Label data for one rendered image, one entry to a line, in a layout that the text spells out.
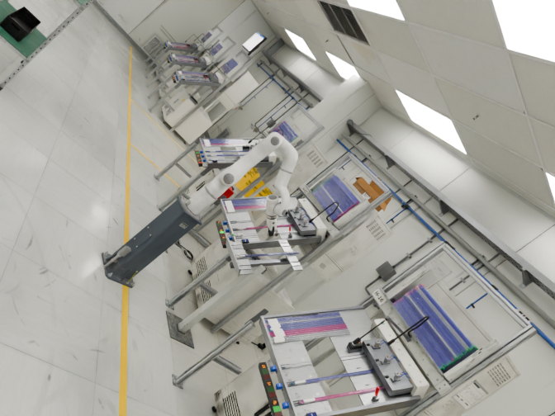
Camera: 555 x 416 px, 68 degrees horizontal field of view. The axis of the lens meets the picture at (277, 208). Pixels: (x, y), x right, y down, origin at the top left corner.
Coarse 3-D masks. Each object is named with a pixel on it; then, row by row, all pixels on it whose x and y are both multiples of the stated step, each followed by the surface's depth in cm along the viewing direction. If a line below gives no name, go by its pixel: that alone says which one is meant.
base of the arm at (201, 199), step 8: (200, 192) 280; (184, 200) 287; (192, 200) 281; (200, 200) 279; (208, 200) 280; (184, 208) 277; (192, 208) 280; (200, 208) 282; (192, 216) 279; (200, 216) 291
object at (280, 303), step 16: (208, 256) 385; (192, 272) 384; (224, 272) 356; (272, 272) 392; (256, 288) 345; (272, 288) 356; (224, 304) 344; (240, 304) 349; (256, 304) 355; (272, 304) 360; (288, 304) 366; (240, 320) 360; (256, 336) 376
